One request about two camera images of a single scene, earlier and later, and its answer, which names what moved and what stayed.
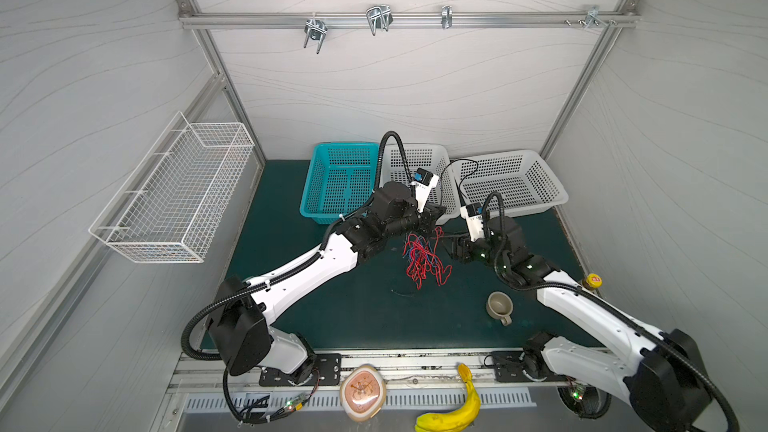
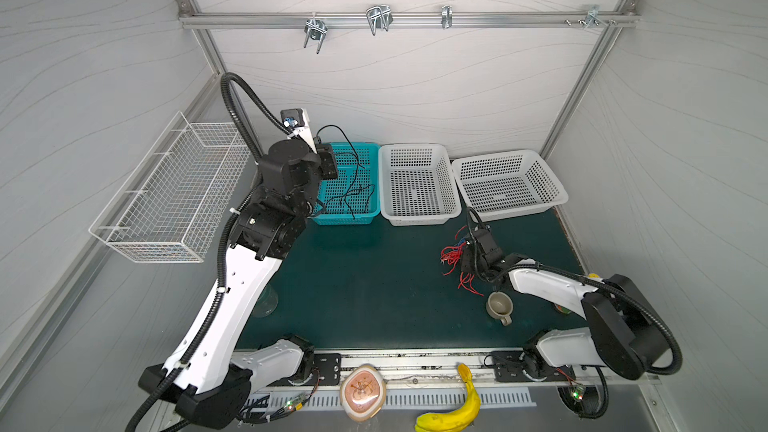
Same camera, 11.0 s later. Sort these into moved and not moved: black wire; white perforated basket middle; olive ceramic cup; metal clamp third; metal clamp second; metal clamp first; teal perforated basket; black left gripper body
Moved: black wire; black left gripper body
Not moved: white perforated basket middle; metal clamp second; teal perforated basket; metal clamp third; metal clamp first; olive ceramic cup
